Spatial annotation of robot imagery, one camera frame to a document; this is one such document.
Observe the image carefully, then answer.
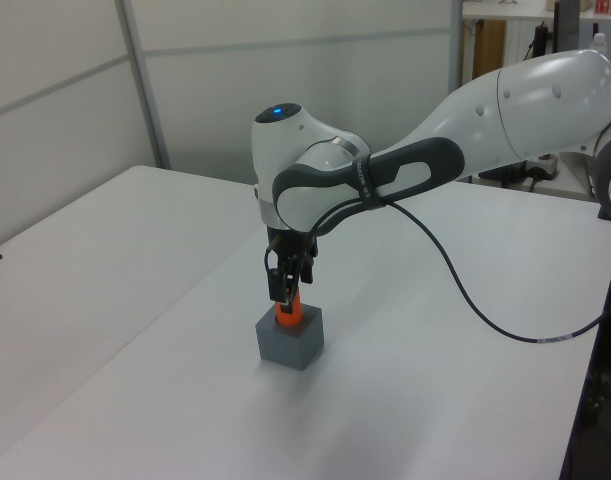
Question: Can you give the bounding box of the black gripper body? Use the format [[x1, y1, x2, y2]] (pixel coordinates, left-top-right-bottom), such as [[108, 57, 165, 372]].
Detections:
[[265, 226, 320, 262]]

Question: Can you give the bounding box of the orange cylinder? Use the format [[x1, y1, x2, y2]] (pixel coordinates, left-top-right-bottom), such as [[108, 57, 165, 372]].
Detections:
[[274, 294, 303, 329]]

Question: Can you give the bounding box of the grey block with round hole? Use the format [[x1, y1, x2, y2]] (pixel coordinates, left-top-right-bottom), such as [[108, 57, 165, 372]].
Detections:
[[254, 302, 326, 372]]

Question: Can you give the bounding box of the white power strip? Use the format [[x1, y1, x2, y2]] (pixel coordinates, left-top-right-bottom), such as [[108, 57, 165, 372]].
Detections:
[[522, 153, 562, 182]]

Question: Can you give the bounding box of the wooden cabinet panel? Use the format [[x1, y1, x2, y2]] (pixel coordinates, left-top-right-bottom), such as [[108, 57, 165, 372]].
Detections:
[[472, 19, 507, 84]]

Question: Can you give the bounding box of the black monitor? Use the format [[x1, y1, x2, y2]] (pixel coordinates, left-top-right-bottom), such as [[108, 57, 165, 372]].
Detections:
[[551, 0, 577, 54]]

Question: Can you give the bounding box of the black cable strap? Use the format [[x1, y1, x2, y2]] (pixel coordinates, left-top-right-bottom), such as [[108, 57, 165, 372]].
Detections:
[[353, 155, 389, 211]]

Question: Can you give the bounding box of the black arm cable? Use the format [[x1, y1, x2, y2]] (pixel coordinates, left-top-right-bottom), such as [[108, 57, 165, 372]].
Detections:
[[307, 196, 609, 346]]

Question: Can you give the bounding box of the grey partition post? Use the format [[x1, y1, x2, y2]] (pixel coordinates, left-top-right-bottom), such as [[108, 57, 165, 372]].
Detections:
[[448, 0, 467, 92]]

